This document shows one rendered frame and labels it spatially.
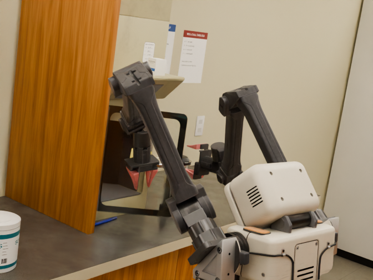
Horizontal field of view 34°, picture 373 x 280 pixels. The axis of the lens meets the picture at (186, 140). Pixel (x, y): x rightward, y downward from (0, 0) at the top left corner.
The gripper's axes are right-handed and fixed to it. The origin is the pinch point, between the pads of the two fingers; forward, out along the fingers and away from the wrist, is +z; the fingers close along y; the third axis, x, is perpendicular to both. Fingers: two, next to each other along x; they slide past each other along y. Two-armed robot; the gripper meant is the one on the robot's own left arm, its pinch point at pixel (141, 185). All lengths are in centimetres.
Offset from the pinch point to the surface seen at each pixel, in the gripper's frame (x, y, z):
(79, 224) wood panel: -17.3, 17.0, 19.8
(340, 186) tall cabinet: -173, -245, 127
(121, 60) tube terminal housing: -34.3, -6.1, -33.8
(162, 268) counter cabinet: -4.1, -9.9, 37.6
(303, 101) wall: -165, -193, 45
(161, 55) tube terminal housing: -43, -26, -32
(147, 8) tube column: -41, -19, -51
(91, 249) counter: 0.4, 18.2, 19.9
